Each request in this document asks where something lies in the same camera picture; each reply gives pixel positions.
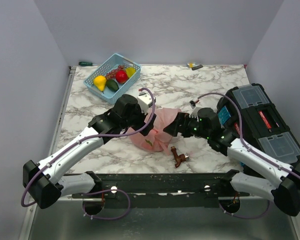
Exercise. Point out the metal rail at table edge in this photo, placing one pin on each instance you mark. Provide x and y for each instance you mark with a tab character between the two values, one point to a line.
63	107

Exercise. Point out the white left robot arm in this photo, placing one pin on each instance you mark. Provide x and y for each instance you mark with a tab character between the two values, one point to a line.
47	181

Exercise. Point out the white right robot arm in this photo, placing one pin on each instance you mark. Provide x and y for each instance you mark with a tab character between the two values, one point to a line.
279	181

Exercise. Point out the yellow fake starfruit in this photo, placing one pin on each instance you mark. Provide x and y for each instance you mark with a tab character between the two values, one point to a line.
130	71

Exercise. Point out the green handled screwdriver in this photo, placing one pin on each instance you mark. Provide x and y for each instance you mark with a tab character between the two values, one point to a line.
85	64

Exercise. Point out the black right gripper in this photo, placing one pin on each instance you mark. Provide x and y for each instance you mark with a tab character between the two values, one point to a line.
181	118

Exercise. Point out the yellow fake pear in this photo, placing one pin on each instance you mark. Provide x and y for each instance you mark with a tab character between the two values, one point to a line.
100	82

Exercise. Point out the pink plastic bag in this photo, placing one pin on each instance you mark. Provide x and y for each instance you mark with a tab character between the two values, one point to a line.
157	140

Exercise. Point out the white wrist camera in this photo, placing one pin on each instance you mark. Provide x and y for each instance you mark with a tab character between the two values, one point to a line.
195	108
145	101

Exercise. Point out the green fake avocado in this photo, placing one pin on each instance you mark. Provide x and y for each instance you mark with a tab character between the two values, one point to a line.
112	85

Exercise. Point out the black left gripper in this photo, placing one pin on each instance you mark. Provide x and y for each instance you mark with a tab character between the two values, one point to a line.
142	115

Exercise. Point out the yellow black small tool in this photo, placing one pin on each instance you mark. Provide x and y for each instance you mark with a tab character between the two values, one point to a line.
193	66

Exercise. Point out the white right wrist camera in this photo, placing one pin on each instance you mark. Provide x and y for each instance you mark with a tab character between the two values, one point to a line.
195	108

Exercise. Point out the black plastic toolbox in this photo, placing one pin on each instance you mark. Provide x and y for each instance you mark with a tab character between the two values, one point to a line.
262	125

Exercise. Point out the black mounting bar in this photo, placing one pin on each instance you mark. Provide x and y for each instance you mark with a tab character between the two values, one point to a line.
164	190

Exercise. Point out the purple fake grapes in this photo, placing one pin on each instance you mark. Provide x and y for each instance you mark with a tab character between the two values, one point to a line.
113	72

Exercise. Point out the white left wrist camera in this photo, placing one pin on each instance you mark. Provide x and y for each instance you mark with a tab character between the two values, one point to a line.
145	101

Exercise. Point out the light blue plastic basket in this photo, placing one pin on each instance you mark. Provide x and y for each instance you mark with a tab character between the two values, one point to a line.
112	63

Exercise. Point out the red fake pomegranate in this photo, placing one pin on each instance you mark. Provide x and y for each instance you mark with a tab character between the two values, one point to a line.
121	76

